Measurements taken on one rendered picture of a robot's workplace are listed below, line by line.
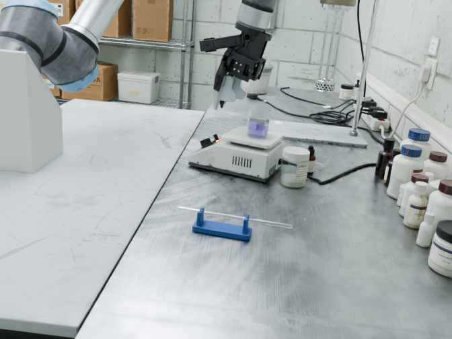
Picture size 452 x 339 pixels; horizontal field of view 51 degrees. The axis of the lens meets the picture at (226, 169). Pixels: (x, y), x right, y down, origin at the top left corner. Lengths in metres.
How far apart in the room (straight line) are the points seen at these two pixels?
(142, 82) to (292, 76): 1.07
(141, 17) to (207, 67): 0.63
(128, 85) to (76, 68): 2.11
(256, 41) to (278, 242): 0.50
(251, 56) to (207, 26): 2.42
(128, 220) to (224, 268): 0.22
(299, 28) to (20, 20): 2.57
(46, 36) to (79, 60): 0.11
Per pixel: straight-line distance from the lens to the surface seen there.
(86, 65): 1.29
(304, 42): 3.52
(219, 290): 0.67
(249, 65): 1.12
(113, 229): 0.83
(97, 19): 1.33
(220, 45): 1.15
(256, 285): 0.69
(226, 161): 1.08
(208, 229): 0.81
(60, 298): 0.67
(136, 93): 3.36
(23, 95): 1.04
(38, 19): 1.20
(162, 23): 3.22
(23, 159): 1.08
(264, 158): 1.04
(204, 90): 3.58
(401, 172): 1.07
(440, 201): 0.90
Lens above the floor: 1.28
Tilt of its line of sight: 20 degrees down
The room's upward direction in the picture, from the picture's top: 5 degrees clockwise
